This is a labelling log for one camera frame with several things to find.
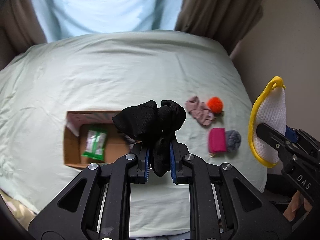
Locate yellow rimmed round mesh pad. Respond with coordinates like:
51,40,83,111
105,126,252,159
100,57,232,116
248,76,286,168

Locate black sock bundle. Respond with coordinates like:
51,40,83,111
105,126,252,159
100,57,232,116
112,100,186,177

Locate person's right hand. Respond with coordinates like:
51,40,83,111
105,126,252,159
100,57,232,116
283,191,312,222

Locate grey fluffy pouch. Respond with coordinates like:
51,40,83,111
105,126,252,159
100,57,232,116
226,130,241,152

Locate magenta leather pouch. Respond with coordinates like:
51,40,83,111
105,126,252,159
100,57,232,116
208,128,227,155

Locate green wet wipes pack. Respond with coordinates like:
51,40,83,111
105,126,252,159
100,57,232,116
82,128,107,161

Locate open cardboard box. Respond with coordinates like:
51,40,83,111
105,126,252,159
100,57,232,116
63,111,131,169

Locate dusty pink scrunchie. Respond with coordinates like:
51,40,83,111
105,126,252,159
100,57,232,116
185,96,215,126

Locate right brown curtain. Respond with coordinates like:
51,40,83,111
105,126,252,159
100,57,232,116
175,0,263,54

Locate brown curtain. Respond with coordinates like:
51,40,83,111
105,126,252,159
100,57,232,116
175,0,263,54
0,0,48,55

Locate pale green bed sheet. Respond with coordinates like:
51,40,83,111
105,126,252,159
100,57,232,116
1,31,267,239

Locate left brown curtain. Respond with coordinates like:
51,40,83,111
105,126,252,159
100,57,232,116
0,0,48,55

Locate light blue sheer curtain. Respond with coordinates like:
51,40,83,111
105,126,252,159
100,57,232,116
31,0,183,42

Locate orange pom-pom keychain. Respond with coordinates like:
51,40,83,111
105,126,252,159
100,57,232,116
207,96,223,115

